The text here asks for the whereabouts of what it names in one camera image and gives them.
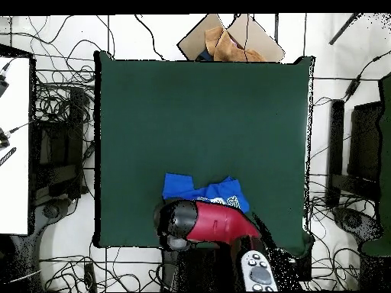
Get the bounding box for blue printed T-shirt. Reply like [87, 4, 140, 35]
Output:
[162, 172, 250, 214]

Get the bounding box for dark green table cloth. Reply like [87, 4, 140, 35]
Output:
[92, 50, 315, 257]
[360, 72, 391, 258]

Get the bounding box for dark blue cloth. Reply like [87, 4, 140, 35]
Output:
[195, 49, 215, 62]

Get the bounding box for tan cloth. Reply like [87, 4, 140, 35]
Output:
[204, 26, 269, 63]

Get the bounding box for brown cardboard box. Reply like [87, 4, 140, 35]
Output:
[176, 13, 286, 63]

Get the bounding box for black table leg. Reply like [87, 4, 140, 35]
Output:
[293, 249, 313, 282]

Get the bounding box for black power strip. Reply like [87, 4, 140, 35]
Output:
[83, 262, 98, 293]

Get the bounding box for black power adapter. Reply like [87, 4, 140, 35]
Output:
[344, 76, 362, 100]

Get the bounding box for white table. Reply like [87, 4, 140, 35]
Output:
[0, 45, 35, 237]

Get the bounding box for black ribbed strip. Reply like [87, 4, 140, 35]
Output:
[0, 146, 18, 168]

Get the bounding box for black device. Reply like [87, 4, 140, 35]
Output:
[0, 72, 10, 99]
[0, 127, 12, 150]

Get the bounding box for black rod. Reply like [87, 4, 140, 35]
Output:
[328, 12, 363, 46]

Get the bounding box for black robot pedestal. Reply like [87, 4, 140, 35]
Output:
[160, 247, 239, 292]

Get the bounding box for black cable tangle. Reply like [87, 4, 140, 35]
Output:
[39, 255, 163, 293]
[31, 14, 96, 126]
[306, 170, 363, 291]

